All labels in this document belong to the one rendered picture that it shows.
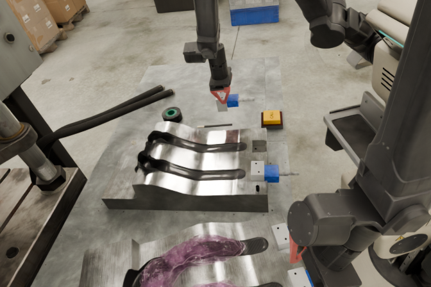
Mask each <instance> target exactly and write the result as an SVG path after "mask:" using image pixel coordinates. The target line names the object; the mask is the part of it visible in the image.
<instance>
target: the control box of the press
mask: <svg viewBox="0 0 431 287"><path fill-rule="evenodd" d="M42 64H43V60H42V58H41V57H40V55H39V54H38V52H37V50H36V49H35V47H34V45H33V44H32V42H31V40H30V39H29V37H28V36H27V34H26V32H25V31H24V29H23V28H22V26H21V24H20V22H19V21H18V20H17V18H16V16H15V14H14V13H13V12H12V9H11V8H10V6H9V5H8V3H7V2H6V0H0V100H1V102H2V103H4V104H5V105H6V106H7V108H8V109H9V110H10V111H11V112H12V114H13V115H14V116H15V118H16V119H17V120H18V121H19V122H27V123H29V124H30V125H31V126H32V128H33V129H34V130H35V131H36V133H37V134H38V138H37V141H36V143H37V142H38V141H39V140H40V139H41V138H42V137H43V136H46V135H48V134H49V133H52V132H53V131H52V129H51V128H50V127H49V125H48V124H47V122H46V121H45V120H44V118H43V117H42V116H41V114H40V113H39V112H38V110H37V109H36V107H35V106H34V105H33V103H32V102H31V101H30V99H29V97H28V96H27V95H26V93H25V92H24V90H23V89H22V88H21V85H22V84H23V83H24V82H25V81H26V80H27V79H28V78H30V76H31V75H32V73H33V72H34V71H35V70H36V69H37V68H38V67H39V66H41V65H42ZM49 161H50V162H51V164H52V165H61V166H62V168H76V167H78V166H77V164H76V163H75V161H74V160H73V159H72V157H71V156H70V154H69V153H68V152H67V150H66V149H65V147H64V146H63V145H62V143H61V142H60V141H59V140H57V141H56V142H55V143H54V144H53V146H52V148H51V151H50V153H49ZM78 168H79V167H78ZM79 169H80V168H79ZM81 172H82V171H81ZM84 176H85V175H84ZM84 179H86V180H88V179H87V178H86V177H84Z"/></svg>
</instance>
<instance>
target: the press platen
mask: <svg viewBox="0 0 431 287"><path fill-rule="evenodd" d="M19 124H20V125H21V129H20V130H19V132H17V133H16V134H14V135H12V136H10V137H7V138H3V137H1V136H0V165H2V164H3V163H5V162H6V161H8V160H10V159H12V158H13V157H15V156H16V155H18V154H20V153H22V152H24V151H26V150H28V149H29V148H30V147H32V146H33V145H34V143H35V142H36V141H37V138H38V134H37V133H36V131H35V130H34V129H33V128H32V126H31V125H30V124H29V123H27V122H19Z"/></svg>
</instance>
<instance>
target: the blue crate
mask: <svg viewBox="0 0 431 287"><path fill-rule="evenodd" d="M230 17H231V23H232V26H243V25H251V24H265V23H272V22H279V5H272V6H260V7H253V8H241V9H234V10H230Z"/></svg>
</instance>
